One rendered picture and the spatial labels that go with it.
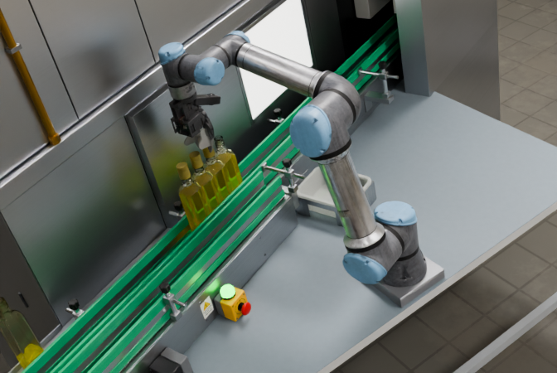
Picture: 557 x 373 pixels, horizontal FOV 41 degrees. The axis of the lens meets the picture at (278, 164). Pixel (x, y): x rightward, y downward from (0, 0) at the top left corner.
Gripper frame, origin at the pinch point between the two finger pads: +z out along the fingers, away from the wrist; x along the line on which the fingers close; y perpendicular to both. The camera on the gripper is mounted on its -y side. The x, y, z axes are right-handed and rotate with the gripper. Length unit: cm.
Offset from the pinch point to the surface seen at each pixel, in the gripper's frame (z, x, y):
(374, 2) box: 11, -10, -118
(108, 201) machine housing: 3.5, -14.8, 29.9
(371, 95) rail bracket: 30, 8, -81
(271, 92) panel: 13, -13, -48
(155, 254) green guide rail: 21.1, -2.9, 29.3
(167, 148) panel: 0.7, -12.1, 5.1
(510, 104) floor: 116, 8, -213
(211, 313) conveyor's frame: 37, 16, 31
